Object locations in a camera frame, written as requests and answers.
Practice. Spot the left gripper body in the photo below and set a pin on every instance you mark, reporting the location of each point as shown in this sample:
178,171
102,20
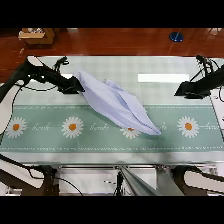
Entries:
69,86

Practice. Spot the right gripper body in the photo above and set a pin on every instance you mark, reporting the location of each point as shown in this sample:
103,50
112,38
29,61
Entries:
190,90

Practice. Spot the light blue shirt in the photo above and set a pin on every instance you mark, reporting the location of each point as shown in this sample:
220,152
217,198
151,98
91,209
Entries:
113,101

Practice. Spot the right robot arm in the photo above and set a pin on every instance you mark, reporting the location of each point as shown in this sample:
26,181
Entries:
213,80

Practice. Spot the blue round disc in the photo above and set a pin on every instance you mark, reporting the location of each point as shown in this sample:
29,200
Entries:
176,36

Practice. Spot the brown box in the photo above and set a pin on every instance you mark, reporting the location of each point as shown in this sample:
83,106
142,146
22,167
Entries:
36,36

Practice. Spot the silver frame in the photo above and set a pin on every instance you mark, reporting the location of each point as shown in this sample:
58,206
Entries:
140,181

